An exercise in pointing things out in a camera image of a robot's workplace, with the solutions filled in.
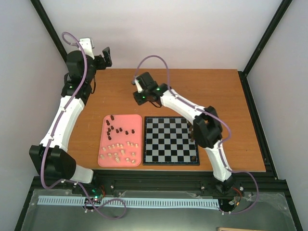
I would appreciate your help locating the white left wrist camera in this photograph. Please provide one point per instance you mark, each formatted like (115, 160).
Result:
(87, 45)

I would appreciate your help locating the black side frame rail right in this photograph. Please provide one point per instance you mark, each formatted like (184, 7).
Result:
(262, 142)

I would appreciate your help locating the black aluminium frame post right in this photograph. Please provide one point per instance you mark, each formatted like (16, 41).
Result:
(281, 10)

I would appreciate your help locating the black aluminium frame post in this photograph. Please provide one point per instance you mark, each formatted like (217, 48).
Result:
(50, 28)
(281, 10)

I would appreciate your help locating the black white chessboard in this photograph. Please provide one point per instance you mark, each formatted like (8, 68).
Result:
(167, 141)

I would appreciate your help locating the black aluminium frame post left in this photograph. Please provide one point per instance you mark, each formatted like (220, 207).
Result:
(50, 28)

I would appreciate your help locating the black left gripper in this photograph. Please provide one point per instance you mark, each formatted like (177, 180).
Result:
(103, 65)

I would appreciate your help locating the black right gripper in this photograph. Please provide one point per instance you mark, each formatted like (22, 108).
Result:
(138, 100)

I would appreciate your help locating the pink plastic tray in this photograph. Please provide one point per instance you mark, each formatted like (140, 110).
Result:
(126, 142)

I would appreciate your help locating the light blue slotted cable duct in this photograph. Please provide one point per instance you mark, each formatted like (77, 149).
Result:
(130, 202)

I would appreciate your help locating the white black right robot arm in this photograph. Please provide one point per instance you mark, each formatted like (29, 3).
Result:
(205, 124)

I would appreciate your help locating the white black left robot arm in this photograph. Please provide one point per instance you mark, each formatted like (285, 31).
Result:
(50, 157)

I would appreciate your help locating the dark brown chess piece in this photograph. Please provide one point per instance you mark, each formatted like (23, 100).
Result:
(190, 127)

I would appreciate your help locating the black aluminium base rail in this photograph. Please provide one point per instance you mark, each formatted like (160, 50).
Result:
(202, 183)

